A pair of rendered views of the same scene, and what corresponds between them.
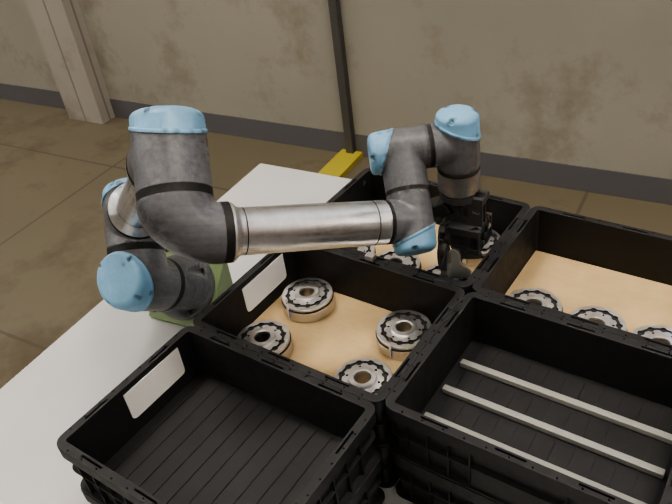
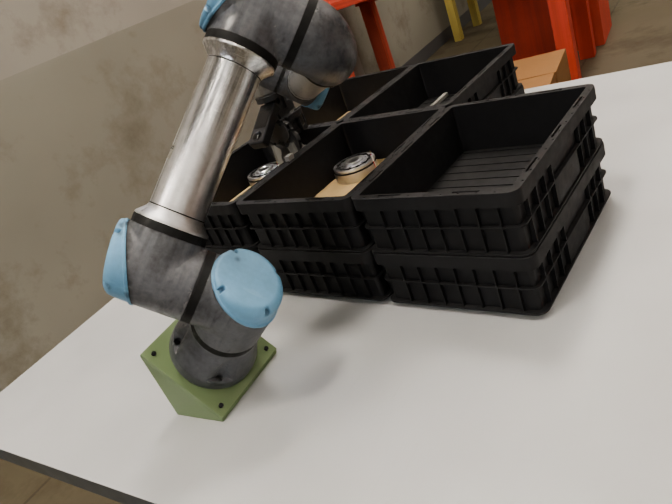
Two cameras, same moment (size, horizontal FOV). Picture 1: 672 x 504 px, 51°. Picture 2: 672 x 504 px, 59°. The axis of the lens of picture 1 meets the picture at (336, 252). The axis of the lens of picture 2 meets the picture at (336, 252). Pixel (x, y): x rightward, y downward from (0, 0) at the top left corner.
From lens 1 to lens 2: 156 cm
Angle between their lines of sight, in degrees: 70
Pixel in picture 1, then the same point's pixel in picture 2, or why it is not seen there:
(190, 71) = not seen: outside the picture
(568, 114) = (14, 330)
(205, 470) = not seen: hidden behind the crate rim
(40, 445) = (440, 436)
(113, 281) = (249, 283)
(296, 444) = (461, 175)
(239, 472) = (493, 184)
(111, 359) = (292, 430)
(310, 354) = not seen: hidden behind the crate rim
